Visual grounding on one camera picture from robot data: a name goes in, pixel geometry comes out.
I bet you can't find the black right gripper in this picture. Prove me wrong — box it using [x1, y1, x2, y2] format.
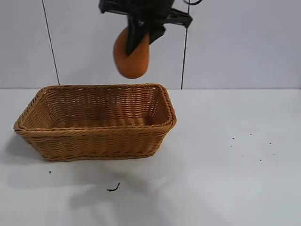
[98, 0, 194, 57]

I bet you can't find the orange-brown bread roll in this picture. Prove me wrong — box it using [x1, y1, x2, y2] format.
[113, 27, 151, 79]

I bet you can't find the brown woven wicker basket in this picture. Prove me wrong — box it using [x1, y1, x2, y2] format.
[13, 82, 177, 162]

